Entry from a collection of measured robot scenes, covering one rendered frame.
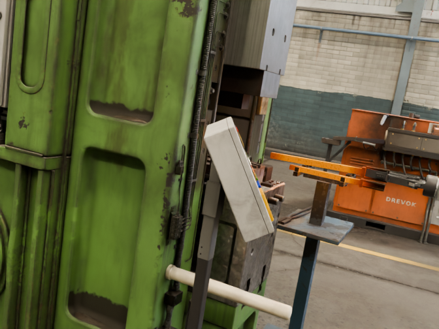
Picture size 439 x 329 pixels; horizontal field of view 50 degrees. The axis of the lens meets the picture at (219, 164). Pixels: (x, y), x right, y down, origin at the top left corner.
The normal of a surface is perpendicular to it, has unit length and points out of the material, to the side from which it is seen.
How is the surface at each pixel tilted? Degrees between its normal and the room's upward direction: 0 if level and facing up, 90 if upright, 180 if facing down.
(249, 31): 90
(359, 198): 90
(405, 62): 90
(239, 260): 90
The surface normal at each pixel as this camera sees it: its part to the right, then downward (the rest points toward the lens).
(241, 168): 0.00, 0.17
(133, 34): -0.41, 0.07
